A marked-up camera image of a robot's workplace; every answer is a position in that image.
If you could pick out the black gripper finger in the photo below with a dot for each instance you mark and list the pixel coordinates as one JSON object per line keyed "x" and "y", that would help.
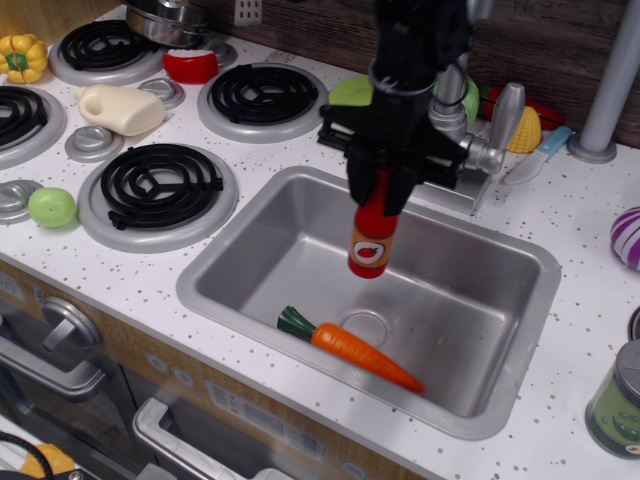
{"x": 363, "y": 174}
{"x": 403, "y": 178}

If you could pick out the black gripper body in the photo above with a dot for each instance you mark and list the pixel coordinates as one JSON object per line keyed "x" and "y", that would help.
{"x": 398, "y": 129}

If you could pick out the red toy ketchup bottle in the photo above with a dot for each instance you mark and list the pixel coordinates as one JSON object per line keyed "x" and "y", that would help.
{"x": 373, "y": 231}

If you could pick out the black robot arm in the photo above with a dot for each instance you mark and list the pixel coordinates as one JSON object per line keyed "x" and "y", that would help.
{"x": 416, "y": 41}

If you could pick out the grey toy sink basin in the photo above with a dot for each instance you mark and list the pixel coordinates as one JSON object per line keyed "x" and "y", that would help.
{"x": 459, "y": 306}

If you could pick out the cream toy jug bottle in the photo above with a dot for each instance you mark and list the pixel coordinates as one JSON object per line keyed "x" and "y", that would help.
{"x": 123, "y": 110}

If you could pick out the light green toy plate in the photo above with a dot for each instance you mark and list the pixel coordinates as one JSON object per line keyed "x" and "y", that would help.
{"x": 356, "y": 93}

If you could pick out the green toy cabbage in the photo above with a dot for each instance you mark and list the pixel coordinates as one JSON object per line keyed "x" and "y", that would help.
{"x": 469, "y": 99}

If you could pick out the silver toy faucet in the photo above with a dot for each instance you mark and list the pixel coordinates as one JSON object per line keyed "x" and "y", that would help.
{"x": 486, "y": 151}

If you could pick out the back right black burner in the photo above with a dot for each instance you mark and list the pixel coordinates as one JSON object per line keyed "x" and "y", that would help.
{"x": 262, "y": 103}

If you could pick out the black burner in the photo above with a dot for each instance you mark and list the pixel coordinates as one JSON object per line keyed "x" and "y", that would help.
{"x": 32, "y": 121}
{"x": 157, "y": 198}
{"x": 105, "y": 51}
{"x": 262, "y": 103}

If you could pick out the yellow toy corn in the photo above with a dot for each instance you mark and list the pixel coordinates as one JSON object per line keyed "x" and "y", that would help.
{"x": 528, "y": 133}

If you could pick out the red toy pepper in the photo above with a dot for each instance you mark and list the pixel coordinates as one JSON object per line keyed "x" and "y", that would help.
{"x": 549, "y": 119}

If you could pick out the orange toy carrot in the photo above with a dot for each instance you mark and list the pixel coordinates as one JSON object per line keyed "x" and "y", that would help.
{"x": 343, "y": 344}

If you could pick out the grey counter knob back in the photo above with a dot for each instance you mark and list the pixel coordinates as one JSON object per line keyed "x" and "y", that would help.
{"x": 168, "y": 91}

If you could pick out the grey counter knob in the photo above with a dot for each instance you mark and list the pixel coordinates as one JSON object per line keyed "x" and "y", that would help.
{"x": 90, "y": 144}
{"x": 168, "y": 91}
{"x": 14, "y": 199}

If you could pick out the front right black burner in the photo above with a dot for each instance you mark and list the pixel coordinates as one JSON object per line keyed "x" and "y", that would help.
{"x": 157, "y": 198}

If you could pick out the purple white toy onion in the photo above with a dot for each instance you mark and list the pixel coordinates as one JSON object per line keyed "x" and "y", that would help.
{"x": 624, "y": 238}

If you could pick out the steel pot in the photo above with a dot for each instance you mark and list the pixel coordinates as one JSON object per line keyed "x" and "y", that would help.
{"x": 169, "y": 23}

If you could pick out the grey counter knob middle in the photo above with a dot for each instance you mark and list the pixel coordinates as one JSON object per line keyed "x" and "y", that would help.
{"x": 90, "y": 144}

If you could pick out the back left black burner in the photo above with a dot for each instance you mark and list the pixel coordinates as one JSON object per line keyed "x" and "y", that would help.
{"x": 105, "y": 51}

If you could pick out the green pea can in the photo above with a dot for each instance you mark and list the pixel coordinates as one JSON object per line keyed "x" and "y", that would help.
{"x": 612, "y": 415}

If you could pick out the front left black burner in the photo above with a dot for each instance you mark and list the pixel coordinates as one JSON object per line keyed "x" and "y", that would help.
{"x": 32, "y": 121}

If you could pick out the grey stove knob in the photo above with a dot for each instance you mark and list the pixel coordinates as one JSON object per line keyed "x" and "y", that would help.
{"x": 69, "y": 326}

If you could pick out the grey counter knob front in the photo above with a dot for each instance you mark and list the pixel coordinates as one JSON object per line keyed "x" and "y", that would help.
{"x": 14, "y": 199}

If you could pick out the yellow toy bell pepper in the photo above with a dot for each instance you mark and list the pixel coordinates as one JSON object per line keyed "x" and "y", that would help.
{"x": 24, "y": 58}

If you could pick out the blue handled toy knife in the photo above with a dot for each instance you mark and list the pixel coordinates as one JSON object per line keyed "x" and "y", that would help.
{"x": 532, "y": 165}

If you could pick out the white wall outlet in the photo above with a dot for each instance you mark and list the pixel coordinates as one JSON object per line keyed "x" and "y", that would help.
{"x": 247, "y": 13}

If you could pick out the grey dishwasher handle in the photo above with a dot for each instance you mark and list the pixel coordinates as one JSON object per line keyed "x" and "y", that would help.
{"x": 214, "y": 453}

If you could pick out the grey oven handle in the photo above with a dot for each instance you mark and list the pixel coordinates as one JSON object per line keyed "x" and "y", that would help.
{"x": 80, "y": 384}

